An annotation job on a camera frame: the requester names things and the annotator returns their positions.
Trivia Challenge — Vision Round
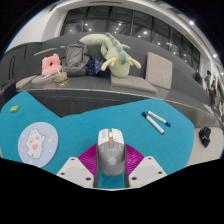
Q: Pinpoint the dark blue starry bag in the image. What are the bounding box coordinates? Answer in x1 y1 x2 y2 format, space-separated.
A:
85 57 111 77

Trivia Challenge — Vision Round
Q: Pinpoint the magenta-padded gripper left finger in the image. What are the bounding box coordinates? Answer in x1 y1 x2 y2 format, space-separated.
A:
56 143 100 189

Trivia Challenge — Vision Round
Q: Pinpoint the black bag on floor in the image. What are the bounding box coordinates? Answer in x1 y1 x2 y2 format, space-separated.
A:
198 126 212 149

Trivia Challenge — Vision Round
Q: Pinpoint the green plush dragon toy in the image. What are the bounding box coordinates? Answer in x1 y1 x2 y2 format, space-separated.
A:
33 32 142 79

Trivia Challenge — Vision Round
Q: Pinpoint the pink plush cushion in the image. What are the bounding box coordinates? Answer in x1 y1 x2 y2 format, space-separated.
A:
41 53 63 77

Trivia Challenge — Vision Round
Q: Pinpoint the grey and white computer mouse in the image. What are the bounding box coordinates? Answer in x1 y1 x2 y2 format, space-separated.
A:
95 128 128 177

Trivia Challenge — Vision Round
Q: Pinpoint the flat grey seat cushion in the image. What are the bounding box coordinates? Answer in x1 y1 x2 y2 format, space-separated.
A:
110 74 158 94
15 74 38 90
31 73 56 85

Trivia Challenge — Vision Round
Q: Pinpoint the black suitcase with handle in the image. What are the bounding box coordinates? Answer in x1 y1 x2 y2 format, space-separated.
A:
0 54 18 104

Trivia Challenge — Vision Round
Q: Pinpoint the white marker with blue cap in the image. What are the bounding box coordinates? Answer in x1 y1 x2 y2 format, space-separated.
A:
147 110 172 128

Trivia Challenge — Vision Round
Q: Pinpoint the person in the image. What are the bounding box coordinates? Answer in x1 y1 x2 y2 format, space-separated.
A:
203 69 213 92
209 79 220 108

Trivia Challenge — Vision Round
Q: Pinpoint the round light blue mouse pad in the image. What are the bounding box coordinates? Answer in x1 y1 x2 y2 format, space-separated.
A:
17 121 60 169

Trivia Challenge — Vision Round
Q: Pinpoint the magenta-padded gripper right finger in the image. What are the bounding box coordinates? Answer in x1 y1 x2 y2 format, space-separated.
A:
123 143 168 189

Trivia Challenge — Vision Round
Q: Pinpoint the small tan pouch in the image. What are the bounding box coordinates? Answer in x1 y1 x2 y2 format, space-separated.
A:
53 71 69 83

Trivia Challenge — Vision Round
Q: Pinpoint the grey backpack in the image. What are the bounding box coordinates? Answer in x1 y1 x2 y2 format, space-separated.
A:
61 40 91 77

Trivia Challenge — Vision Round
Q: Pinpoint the upright grey square cushion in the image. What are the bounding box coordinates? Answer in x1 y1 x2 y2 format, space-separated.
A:
144 51 174 90

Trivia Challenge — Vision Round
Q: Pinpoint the white marker with black cap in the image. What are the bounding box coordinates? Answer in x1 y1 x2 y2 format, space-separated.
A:
141 111 166 135

